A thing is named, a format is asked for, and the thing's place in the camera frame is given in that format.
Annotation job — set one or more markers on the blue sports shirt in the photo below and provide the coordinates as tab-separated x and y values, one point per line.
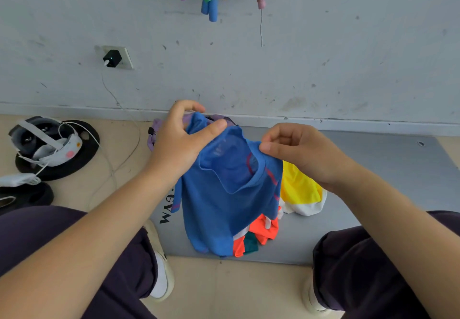
222	193

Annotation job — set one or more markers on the white shoe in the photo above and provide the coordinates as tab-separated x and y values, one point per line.
163	268
312	297

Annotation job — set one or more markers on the person's right thumb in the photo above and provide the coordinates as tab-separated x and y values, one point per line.
275	150

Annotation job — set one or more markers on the person's left hand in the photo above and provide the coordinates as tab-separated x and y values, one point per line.
169	150

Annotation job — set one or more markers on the white right shoe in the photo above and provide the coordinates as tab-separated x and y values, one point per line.
312	297

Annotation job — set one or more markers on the white wall socket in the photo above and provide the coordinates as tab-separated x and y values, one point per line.
126	58

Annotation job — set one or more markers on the dark purple trousers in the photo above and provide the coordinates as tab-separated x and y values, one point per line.
125	275

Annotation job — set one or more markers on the black round weight plate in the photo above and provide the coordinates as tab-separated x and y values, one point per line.
27	196
79	160

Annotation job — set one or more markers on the purple garment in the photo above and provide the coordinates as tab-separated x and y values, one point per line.
153	133

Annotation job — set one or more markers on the person's right forearm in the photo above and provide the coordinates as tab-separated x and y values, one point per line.
399	229

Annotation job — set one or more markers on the person's left forearm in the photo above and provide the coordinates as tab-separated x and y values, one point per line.
82	243

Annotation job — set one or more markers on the orange and white garment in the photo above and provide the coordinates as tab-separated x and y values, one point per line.
264	230

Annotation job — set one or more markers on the teal garment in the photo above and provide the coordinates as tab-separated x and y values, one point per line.
250	244

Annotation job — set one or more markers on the person's right hand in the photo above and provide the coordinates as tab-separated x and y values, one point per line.
309	157

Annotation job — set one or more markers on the yellow and white garment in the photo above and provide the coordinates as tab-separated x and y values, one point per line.
300	189

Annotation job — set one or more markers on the person's left thumb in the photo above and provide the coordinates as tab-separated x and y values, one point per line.
208	132

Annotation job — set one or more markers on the white left shoe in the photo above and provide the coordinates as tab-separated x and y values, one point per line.
163	268

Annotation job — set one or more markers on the grey exercise mat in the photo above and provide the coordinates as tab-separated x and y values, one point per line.
388	171

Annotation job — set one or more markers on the black charger plug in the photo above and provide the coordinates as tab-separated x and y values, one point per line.
112	58

